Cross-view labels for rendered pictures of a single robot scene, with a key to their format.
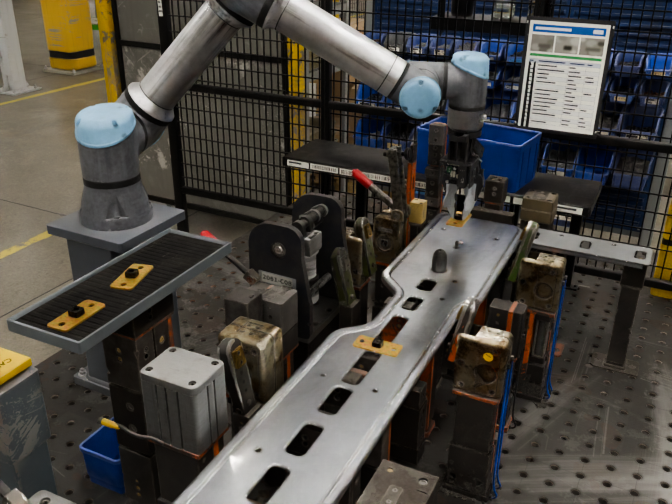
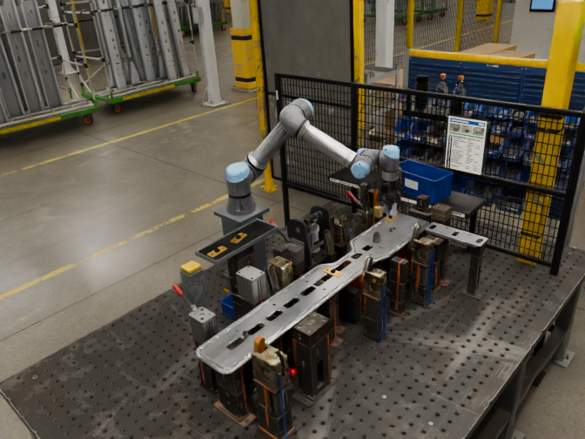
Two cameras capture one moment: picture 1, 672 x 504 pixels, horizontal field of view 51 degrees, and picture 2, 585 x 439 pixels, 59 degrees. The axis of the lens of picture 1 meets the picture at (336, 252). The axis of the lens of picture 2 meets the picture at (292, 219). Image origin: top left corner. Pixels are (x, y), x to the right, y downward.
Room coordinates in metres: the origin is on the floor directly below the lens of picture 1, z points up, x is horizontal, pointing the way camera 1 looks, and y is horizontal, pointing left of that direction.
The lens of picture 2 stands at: (-0.80, -0.49, 2.24)
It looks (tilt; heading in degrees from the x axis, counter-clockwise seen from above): 27 degrees down; 17
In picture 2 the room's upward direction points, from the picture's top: 4 degrees counter-clockwise
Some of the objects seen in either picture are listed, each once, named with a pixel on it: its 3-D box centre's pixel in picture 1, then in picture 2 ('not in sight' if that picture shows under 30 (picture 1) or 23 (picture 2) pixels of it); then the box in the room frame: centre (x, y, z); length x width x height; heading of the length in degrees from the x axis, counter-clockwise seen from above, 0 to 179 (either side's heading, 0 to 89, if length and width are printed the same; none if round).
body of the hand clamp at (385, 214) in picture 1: (387, 280); (362, 243); (1.56, -0.13, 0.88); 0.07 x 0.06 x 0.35; 64
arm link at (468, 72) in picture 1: (467, 80); (390, 158); (1.47, -0.27, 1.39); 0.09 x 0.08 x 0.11; 84
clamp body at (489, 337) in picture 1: (476, 413); (373, 304); (1.04, -0.26, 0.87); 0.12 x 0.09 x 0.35; 64
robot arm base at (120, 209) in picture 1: (114, 195); (240, 200); (1.40, 0.47, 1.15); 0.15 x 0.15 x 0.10
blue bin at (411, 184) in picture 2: (476, 152); (420, 180); (1.91, -0.39, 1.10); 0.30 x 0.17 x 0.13; 56
